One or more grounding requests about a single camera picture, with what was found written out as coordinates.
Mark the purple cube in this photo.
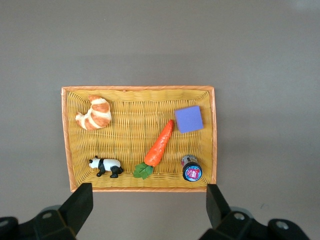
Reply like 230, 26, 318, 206
173, 105, 204, 134

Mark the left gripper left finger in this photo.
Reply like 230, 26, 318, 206
0, 182, 94, 240

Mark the toy croissant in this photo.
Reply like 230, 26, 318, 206
75, 94, 113, 132

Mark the orange yellow wicker basket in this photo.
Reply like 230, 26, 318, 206
60, 85, 217, 194

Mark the orange toy carrot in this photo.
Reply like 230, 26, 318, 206
132, 118, 175, 181

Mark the black white panda figure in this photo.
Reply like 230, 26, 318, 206
88, 155, 125, 179

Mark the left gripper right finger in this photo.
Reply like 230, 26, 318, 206
199, 183, 312, 240

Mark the small bottle with pink cap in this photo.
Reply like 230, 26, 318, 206
180, 154, 203, 182

